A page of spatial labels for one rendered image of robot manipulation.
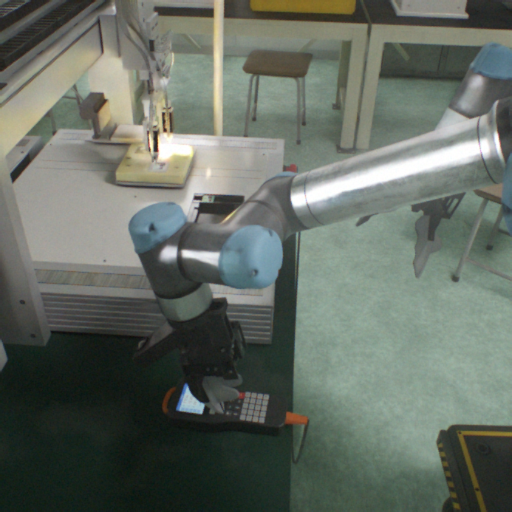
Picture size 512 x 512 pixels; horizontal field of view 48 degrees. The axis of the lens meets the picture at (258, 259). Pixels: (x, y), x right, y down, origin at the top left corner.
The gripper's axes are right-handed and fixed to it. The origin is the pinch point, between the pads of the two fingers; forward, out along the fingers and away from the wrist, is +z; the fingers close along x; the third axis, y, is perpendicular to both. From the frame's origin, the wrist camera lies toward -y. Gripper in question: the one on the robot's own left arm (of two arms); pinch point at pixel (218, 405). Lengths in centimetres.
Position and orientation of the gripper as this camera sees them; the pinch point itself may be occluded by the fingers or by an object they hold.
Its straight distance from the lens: 96.1
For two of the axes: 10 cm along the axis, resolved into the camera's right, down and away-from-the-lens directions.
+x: 1.6, -5.8, 8.0
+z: 2.3, 8.1, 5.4
